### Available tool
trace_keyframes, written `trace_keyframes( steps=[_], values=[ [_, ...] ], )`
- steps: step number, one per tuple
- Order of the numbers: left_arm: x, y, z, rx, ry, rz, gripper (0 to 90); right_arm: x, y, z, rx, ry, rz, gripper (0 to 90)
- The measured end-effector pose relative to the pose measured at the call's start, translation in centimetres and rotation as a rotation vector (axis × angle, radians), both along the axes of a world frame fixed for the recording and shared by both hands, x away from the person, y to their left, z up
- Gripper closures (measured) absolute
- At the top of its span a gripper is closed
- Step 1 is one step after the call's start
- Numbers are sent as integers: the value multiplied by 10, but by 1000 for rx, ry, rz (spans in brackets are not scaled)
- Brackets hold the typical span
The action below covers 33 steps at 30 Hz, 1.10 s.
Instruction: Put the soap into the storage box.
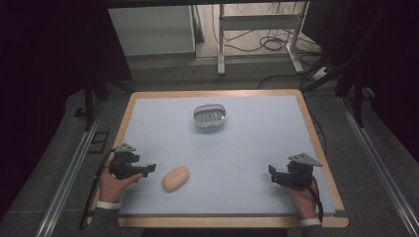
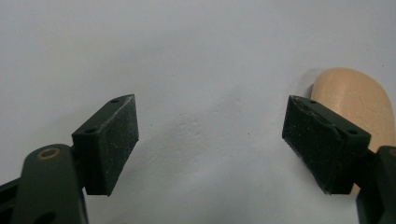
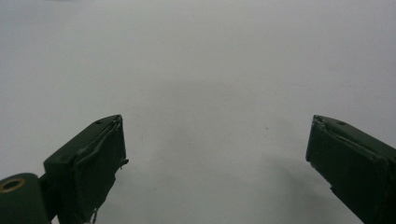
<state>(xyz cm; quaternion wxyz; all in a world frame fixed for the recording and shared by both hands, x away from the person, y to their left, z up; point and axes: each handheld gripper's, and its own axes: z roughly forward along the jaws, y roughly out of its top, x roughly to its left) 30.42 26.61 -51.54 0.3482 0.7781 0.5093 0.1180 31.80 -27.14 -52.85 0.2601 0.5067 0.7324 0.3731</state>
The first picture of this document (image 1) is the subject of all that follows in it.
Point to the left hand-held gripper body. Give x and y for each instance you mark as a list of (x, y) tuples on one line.
[(122, 164)]

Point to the person's right hand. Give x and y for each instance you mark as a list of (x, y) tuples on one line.
[(304, 202)]

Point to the grey oval soap dish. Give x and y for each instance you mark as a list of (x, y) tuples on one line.
[(209, 116)]

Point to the white metal desk frame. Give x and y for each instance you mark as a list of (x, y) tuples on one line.
[(257, 22)]

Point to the beige oval soap bar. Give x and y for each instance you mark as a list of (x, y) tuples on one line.
[(175, 178)]

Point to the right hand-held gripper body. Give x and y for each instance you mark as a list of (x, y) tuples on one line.
[(298, 173)]

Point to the pale blue table mat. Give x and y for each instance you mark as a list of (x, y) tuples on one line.
[(227, 154)]

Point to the black metal stand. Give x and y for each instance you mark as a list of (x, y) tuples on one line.
[(89, 105), (357, 98)]

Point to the person's left hand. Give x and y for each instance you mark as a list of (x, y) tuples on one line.
[(113, 186)]

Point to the silver metal rail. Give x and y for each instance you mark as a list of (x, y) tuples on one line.
[(378, 164), (70, 177)]

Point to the white cabinet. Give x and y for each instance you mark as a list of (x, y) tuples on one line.
[(153, 29)]

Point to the white power strip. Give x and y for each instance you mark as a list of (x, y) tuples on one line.
[(320, 73)]

